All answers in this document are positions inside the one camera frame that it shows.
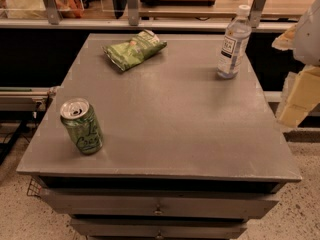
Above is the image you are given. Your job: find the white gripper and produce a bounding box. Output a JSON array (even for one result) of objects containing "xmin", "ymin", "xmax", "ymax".
[{"xmin": 272, "ymin": 0, "xmax": 320, "ymax": 128}]

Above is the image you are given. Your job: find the green soda can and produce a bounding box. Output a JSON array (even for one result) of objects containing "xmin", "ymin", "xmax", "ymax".
[{"xmin": 60, "ymin": 98, "xmax": 103, "ymax": 155}]

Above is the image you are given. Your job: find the green jalapeno chip bag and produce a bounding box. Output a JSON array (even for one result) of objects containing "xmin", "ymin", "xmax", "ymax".
[{"xmin": 103, "ymin": 30, "xmax": 167, "ymax": 72}]

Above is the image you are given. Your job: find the orange patterned bag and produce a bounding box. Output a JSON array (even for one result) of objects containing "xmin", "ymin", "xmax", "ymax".
[{"xmin": 55, "ymin": 0, "xmax": 83, "ymax": 18}]

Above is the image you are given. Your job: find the clear plastic water bottle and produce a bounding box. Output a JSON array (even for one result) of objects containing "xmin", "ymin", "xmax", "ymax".
[{"xmin": 217, "ymin": 5, "xmax": 252, "ymax": 79}]

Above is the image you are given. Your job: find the grey drawer cabinet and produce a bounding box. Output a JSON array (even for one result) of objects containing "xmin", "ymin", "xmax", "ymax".
[{"xmin": 18, "ymin": 34, "xmax": 301, "ymax": 224}]

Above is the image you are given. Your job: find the lower grey drawer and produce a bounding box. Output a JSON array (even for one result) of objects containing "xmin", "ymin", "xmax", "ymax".
[{"xmin": 71, "ymin": 219, "xmax": 247, "ymax": 240}]

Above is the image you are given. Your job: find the grey drawer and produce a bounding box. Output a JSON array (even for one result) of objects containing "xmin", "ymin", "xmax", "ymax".
[
  {"xmin": 40, "ymin": 188, "xmax": 278, "ymax": 220},
  {"xmin": 71, "ymin": 219, "xmax": 247, "ymax": 240}
]

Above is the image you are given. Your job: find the upper grey drawer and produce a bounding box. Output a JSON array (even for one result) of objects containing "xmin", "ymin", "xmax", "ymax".
[{"xmin": 40, "ymin": 188, "xmax": 278, "ymax": 220}]

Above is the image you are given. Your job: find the metal conveyor rail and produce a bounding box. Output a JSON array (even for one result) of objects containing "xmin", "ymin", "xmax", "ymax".
[{"xmin": 0, "ymin": 86, "xmax": 58, "ymax": 112}]

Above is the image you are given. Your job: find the red wire basket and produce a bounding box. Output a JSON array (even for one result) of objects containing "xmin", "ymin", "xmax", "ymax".
[{"xmin": 27, "ymin": 178, "xmax": 41, "ymax": 198}]

